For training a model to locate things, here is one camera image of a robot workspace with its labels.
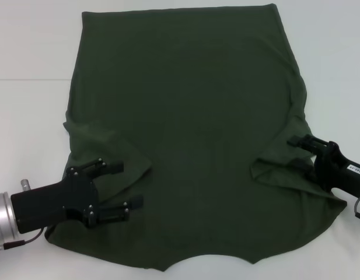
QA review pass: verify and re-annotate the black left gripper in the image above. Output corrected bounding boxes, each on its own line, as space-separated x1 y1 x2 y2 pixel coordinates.
10 157 144 235

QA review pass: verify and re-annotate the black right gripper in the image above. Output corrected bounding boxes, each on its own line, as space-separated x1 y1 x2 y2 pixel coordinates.
286 134 360 202

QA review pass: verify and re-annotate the dark green t-shirt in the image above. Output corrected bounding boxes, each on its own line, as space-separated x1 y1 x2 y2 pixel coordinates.
44 3 348 265

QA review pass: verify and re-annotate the left gripper dark cable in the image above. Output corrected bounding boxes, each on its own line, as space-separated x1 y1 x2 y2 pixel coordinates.
0 229 47 255

